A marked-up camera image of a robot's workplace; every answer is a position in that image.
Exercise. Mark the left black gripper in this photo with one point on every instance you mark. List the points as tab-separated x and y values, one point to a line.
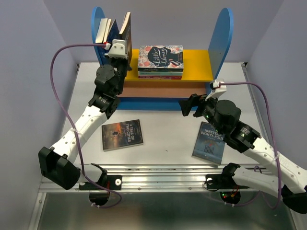
125	62

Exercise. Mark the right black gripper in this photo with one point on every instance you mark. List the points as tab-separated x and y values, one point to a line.
194	100

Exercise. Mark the Nineteen Eighty-Four blue book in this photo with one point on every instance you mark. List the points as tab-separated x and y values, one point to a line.
209	145

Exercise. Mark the Three Days To See book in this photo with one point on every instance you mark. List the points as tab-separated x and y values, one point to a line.
125	34

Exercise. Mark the dark brown book underneath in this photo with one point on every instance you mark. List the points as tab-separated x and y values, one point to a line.
121	135

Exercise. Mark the Jane Eyre blue book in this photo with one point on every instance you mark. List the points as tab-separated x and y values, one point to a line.
99	38

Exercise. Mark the Animal Farm book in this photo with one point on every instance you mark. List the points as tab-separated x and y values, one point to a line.
111	31

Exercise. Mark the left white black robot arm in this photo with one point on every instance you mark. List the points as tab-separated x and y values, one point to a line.
57	162

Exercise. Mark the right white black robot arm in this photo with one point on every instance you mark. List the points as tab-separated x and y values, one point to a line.
288	181

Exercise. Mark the green spine book in stack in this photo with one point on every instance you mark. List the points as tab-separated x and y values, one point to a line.
160	73

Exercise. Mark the red spine book in stack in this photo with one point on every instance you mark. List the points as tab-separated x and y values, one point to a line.
160	77

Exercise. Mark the blue yellow wooden bookshelf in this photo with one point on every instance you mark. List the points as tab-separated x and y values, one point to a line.
201	66

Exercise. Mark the Little Women floral book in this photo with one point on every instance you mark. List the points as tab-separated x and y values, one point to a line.
161	58

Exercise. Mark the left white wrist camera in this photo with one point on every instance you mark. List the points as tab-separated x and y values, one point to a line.
116	49

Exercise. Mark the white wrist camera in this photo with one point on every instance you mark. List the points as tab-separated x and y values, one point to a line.
116	49
217	89

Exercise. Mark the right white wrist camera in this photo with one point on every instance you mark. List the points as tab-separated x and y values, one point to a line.
217	89

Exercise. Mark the aluminium rail frame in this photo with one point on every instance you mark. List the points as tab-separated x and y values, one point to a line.
161	187

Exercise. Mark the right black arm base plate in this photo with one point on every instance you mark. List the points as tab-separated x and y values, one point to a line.
215	182

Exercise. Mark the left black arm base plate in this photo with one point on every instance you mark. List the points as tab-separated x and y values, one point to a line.
112	182

